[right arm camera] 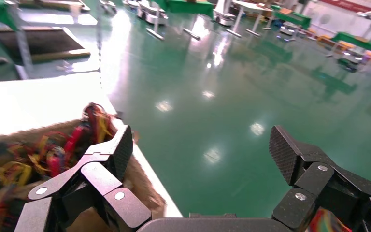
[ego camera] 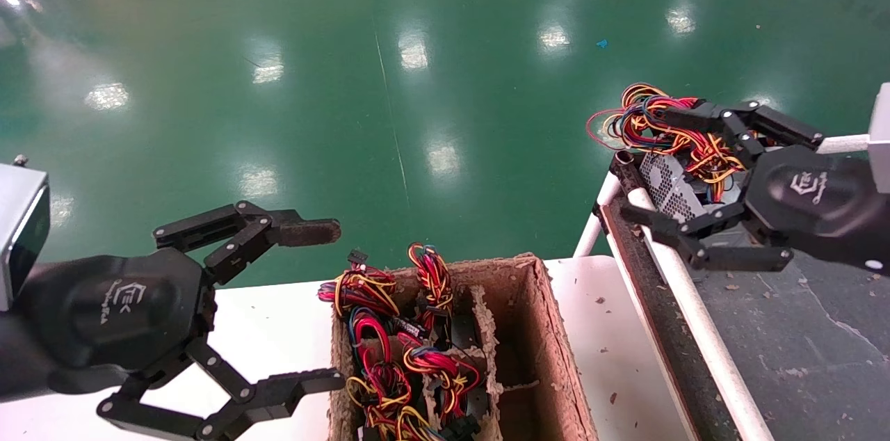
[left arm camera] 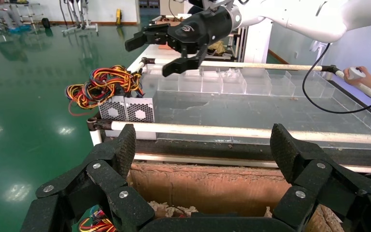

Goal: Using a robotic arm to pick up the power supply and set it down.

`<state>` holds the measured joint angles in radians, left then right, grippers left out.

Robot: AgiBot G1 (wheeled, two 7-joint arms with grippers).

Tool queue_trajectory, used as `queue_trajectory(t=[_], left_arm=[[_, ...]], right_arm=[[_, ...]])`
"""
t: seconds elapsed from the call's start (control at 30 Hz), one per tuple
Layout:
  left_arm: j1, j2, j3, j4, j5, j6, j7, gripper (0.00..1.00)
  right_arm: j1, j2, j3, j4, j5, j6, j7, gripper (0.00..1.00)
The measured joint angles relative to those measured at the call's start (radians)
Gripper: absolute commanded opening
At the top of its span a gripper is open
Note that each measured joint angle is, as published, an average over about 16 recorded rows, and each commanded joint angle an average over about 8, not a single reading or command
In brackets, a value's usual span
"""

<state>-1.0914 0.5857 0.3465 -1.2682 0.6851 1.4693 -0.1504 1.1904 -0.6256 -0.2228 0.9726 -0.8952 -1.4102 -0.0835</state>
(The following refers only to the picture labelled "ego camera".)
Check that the frayed cardboard divider insert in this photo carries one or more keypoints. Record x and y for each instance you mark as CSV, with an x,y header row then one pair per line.
x,y
487,330

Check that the worn brown cardboard box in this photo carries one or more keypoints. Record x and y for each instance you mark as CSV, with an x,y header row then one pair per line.
x,y
542,357

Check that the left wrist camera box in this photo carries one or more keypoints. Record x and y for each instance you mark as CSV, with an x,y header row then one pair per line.
x,y
21,225

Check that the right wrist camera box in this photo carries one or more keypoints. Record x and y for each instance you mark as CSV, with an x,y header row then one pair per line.
x,y
882,142

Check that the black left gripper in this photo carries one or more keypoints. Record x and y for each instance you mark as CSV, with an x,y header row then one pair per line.
x,y
118,316

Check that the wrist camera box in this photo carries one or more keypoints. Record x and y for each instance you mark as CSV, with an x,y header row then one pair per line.
x,y
21,225
882,142

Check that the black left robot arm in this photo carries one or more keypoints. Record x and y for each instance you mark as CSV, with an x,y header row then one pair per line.
x,y
17,357

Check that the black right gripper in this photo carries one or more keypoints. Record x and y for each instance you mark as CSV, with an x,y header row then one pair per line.
x,y
813,204

